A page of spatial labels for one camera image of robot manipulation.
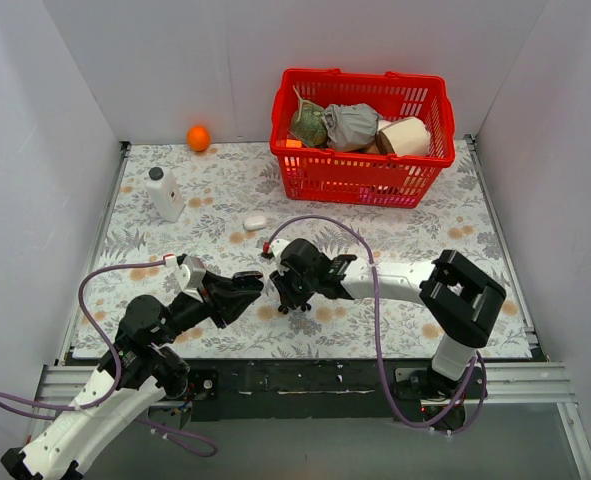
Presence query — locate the white earbud charging case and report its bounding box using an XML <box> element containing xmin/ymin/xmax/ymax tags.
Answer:
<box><xmin>243</xmin><ymin>215</ymin><xmax>268</xmax><ymax>232</ymax></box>

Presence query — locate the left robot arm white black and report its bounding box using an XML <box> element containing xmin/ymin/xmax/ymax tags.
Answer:
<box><xmin>1</xmin><ymin>270</ymin><xmax>264</xmax><ymax>479</ymax></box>

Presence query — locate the orange fruit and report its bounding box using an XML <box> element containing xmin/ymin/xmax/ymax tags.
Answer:
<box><xmin>186</xmin><ymin>125</ymin><xmax>211</xmax><ymax>152</ymax></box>

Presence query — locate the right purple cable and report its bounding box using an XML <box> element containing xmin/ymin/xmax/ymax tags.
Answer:
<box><xmin>263</xmin><ymin>215</ymin><xmax>489</xmax><ymax>431</ymax></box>

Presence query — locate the black earbud charging case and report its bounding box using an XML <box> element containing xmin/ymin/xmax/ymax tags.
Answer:
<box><xmin>231</xmin><ymin>271</ymin><xmax>264</xmax><ymax>291</ymax></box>

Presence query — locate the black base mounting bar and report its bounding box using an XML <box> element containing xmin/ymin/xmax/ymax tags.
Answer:
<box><xmin>151</xmin><ymin>359</ymin><xmax>482</xmax><ymax>426</ymax></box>

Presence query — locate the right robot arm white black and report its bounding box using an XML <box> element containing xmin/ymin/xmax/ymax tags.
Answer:
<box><xmin>262</xmin><ymin>239</ymin><xmax>506</xmax><ymax>398</ymax></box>

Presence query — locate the white bottle black cap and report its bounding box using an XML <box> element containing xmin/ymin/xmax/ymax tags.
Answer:
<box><xmin>145</xmin><ymin>167</ymin><xmax>185</xmax><ymax>223</ymax></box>

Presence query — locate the floral table cloth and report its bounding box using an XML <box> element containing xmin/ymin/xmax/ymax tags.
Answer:
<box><xmin>72</xmin><ymin>142</ymin><xmax>531</xmax><ymax>360</ymax></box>

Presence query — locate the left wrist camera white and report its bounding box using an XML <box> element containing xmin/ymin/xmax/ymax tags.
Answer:
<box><xmin>163</xmin><ymin>254</ymin><xmax>206</xmax><ymax>299</ymax></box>

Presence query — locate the red plastic shopping basket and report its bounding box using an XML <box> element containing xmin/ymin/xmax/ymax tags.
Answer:
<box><xmin>270</xmin><ymin>68</ymin><xmax>456</xmax><ymax>209</ymax></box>

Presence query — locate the beige paper roll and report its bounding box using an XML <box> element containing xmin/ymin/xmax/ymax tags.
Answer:
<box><xmin>375</xmin><ymin>116</ymin><xmax>431</xmax><ymax>157</ymax></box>

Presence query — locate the grey crumpled bag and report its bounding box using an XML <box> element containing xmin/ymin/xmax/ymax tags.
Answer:
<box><xmin>322</xmin><ymin>103</ymin><xmax>382</xmax><ymax>152</ymax></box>

